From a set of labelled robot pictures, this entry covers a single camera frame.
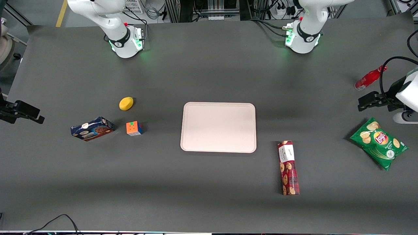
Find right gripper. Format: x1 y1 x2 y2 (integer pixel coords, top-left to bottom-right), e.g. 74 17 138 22
0 94 45 125

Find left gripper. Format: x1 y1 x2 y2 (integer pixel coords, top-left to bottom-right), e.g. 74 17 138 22
358 77 409 112

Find red cookie box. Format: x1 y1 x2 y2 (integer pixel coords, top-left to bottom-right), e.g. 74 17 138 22
278 140 300 196

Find blue cookie box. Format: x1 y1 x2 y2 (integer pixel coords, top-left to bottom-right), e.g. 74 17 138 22
70 117 115 142

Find beige plastic tray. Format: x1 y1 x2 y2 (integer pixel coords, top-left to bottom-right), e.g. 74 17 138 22
180 102 257 153

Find red bottle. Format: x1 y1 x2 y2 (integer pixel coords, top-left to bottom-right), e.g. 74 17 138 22
354 65 388 91

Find green chips bag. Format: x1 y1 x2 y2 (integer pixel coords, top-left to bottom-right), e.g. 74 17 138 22
349 117 409 171

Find beige office chair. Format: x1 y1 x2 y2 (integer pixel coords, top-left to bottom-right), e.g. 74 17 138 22
0 17 22 64

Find yellow lemon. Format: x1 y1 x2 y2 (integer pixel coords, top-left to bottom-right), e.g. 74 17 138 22
119 97 134 111

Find multicoloured puzzle cube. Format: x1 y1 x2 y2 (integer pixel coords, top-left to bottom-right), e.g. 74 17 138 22
126 121 143 136

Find yellow floor tape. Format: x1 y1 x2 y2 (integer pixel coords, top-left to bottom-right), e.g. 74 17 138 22
55 0 68 28

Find white perforated basket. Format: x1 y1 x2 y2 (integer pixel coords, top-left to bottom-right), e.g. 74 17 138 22
123 0 144 14

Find dark grey table cover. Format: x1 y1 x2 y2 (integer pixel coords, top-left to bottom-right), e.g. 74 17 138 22
0 12 418 234

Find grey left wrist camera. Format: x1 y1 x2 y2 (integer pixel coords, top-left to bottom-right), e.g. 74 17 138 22
393 110 418 124

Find black cable at table edge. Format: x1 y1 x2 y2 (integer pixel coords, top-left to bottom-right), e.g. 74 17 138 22
24 214 81 235

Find black left base cables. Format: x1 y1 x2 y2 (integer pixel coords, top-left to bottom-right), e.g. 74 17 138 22
249 17 293 38

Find black right base cable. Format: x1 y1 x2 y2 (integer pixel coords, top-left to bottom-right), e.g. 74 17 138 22
104 10 149 43

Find grey coiled cable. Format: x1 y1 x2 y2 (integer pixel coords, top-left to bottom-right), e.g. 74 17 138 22
145 6 160 20

